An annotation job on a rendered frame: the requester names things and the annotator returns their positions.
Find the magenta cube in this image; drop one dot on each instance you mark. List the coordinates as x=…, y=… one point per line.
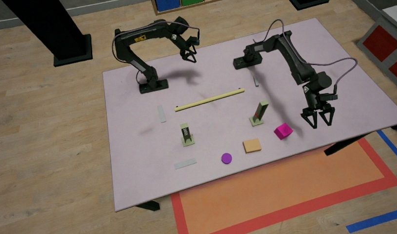
x=283, y=131

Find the purple short cylinder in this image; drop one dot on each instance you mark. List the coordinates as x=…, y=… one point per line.
x=226, y=158

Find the tan rectangular block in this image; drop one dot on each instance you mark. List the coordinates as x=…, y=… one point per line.
x=252, y=145

